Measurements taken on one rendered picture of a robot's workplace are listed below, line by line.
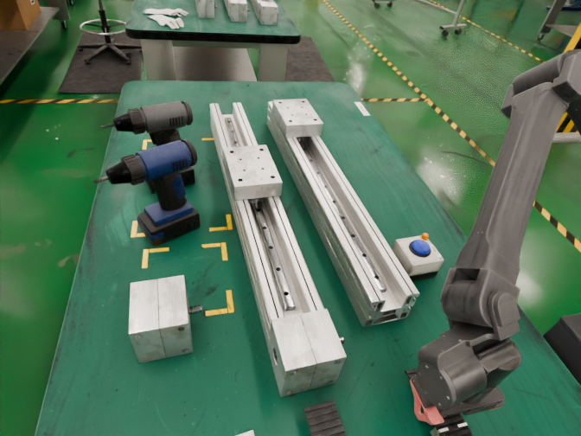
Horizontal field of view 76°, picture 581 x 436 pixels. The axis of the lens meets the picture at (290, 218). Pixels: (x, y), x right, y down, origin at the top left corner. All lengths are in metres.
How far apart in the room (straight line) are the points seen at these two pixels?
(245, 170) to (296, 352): 0.44
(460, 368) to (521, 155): 0.31
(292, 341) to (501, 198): 0.37
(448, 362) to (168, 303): 0.43
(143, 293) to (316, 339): 0.30
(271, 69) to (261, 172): 1.56
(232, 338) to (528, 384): 0.55
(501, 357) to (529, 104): 0.37
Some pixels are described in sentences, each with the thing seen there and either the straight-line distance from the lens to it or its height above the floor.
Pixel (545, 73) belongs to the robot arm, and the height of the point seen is 1.23.
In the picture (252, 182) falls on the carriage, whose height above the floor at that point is 0.90.
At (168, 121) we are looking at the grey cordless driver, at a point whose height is 0.97.
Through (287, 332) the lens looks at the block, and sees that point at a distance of 0.63.
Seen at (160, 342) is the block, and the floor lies 0.83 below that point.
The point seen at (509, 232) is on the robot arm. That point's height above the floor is 1.10.
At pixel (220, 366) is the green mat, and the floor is 0.78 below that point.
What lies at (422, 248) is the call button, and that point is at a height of 0.85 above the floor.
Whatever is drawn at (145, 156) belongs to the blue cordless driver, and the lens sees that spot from 0.77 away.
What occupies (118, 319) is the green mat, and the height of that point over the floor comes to 0.78.
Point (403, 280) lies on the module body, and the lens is 0.76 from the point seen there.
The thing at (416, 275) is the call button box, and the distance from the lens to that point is 0.87.
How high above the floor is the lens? 1.41
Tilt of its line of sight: 42 degrees down
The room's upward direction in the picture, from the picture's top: 8 degrees clockwise
